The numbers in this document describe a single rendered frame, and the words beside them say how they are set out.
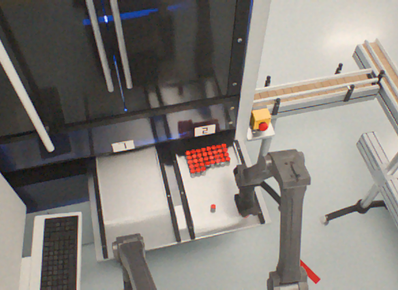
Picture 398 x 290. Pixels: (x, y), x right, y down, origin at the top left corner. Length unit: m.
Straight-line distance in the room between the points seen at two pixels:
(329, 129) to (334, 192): 0.49
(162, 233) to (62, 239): 0.41
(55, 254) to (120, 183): 0.38
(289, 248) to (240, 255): 1.45
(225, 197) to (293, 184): 0.73
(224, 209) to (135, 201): 0.36
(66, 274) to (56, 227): 0.20
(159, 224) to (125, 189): 0.21
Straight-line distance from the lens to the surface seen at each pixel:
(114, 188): 1.88
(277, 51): 3.61
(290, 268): 1.28
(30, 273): 1.91
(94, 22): 1.24
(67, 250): 1.87
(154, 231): 1.78
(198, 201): 1.82
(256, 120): 1.86
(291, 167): 1.16
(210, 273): 2.63
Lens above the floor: 2.53
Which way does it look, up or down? 58 degrees down
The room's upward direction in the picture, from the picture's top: straight up
